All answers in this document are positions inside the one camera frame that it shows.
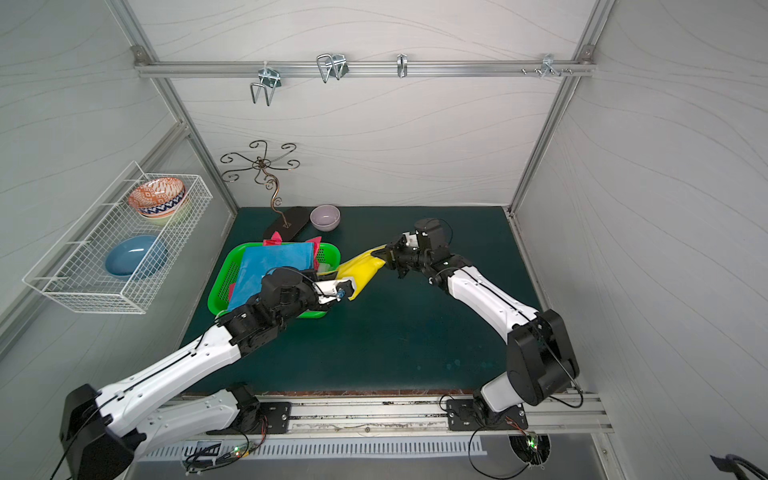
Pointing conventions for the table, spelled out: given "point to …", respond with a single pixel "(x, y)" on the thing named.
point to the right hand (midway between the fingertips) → (370, 248)
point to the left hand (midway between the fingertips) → (335, 269)
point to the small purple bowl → (325, 217)
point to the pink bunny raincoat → (276, 240)
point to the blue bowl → (136, 258)
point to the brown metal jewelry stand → (263, 176)
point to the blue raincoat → (256, 261)
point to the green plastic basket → (227, 271)
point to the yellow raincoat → (362, 268)
